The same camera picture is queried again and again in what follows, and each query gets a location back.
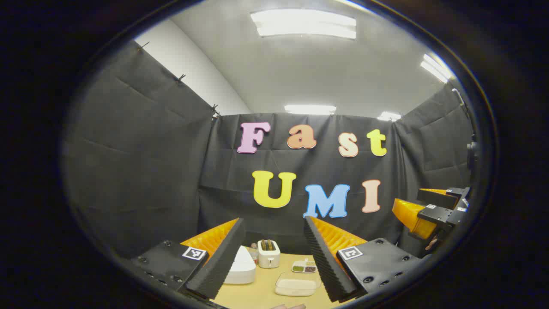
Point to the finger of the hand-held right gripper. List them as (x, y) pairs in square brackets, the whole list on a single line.
[(441, 197), (407, 212)]

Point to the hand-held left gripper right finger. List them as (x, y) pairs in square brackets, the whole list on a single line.
[(326, 266)]

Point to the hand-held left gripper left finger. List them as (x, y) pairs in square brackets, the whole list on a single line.
[(223, 262)]

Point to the white rice cooker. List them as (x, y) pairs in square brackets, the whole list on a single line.
[(242, 268)]

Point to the clear tray of rice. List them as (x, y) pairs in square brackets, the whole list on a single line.
[(297, 285)]

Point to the white divided dish of beans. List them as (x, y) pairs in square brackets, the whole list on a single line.
[(303, 267)]

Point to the clear plastic bottle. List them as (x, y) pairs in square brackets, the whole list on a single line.
[(254, 254)]

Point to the white toaster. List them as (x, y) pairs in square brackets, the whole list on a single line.
[(269, 255)]

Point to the black backdrop cloth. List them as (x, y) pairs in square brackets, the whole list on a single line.
[(154, 163)]

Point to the large ceiling light panel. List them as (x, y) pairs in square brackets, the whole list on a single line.
[(303, 23)]

